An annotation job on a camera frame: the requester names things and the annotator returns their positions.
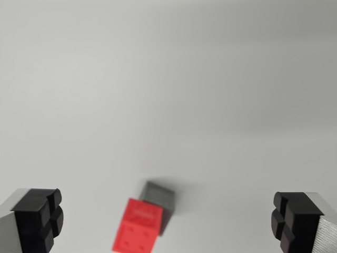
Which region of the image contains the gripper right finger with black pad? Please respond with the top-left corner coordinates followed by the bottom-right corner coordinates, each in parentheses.
top-left (270, 191), bottom-right (337, 253)

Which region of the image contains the red Infantino soft cube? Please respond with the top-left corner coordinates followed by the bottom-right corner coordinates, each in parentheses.
top-left (111, 198), bottom-right (164, 253)

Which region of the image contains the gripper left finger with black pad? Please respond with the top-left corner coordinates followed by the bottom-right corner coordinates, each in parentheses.
top-left (0, 188), bottom-right (64, 253)

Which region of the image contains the grey soft cube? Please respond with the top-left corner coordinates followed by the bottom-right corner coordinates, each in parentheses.
top-left (138, 181), bottom-right (176, 236)

